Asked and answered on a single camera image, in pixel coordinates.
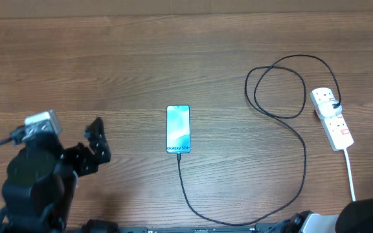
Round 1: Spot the white power strip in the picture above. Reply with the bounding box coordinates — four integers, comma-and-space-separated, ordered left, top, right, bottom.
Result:
310, 87, 354, 151

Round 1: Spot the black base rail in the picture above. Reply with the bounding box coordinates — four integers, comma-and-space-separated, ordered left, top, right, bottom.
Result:
76, 219, 304, 233

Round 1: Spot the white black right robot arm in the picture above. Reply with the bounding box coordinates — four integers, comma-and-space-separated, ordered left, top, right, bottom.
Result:
280, 96, 373, 233

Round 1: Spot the black USB charging cable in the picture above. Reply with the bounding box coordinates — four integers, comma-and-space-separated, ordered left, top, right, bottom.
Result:
175, 54, 342, 227

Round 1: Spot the white charger adapter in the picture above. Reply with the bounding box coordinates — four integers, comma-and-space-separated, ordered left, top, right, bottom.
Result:
317, 100, 342, 119

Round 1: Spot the white power strip cord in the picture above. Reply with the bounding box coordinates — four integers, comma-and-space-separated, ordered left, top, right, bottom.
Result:
343, 148, 357, 203

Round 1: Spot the Galaxy S24 smartphone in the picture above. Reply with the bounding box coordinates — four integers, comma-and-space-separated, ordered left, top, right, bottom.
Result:
166, 105, 191, 153

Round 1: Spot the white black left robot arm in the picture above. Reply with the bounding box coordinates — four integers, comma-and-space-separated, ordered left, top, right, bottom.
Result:
0, 116, 111, 232

